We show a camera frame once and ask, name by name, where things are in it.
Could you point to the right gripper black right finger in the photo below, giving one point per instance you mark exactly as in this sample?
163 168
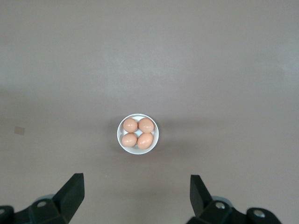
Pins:
210 212

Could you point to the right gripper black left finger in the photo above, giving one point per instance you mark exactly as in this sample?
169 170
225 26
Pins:
65 203

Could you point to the brown egg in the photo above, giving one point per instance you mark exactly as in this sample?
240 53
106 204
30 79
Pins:
129 139
130 124
146 125
145 140

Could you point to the brown tape patch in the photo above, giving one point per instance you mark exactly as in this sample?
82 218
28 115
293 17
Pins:
19 130

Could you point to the white round bowl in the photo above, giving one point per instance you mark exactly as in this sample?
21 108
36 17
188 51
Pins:
137 150

